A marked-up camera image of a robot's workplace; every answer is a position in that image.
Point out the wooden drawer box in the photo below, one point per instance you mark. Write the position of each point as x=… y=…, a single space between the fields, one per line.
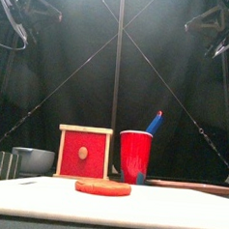
x=86 y=129

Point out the grey-blue bowl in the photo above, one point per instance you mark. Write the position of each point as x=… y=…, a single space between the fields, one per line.
x=34 y=160

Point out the red drawer with wooden knob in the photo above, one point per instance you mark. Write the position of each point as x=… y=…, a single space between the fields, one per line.
x=73 y=158

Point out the red plastic cup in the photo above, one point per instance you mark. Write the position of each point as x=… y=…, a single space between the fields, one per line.
x=134 y=156

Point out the green white-striped block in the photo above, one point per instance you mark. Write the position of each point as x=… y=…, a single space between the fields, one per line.
x=4 y=165

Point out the white plastic cutting board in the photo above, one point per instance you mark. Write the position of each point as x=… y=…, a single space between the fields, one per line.
x=49 y=199

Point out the dark metal frame post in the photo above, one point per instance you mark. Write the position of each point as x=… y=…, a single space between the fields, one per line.
x=117 y=71

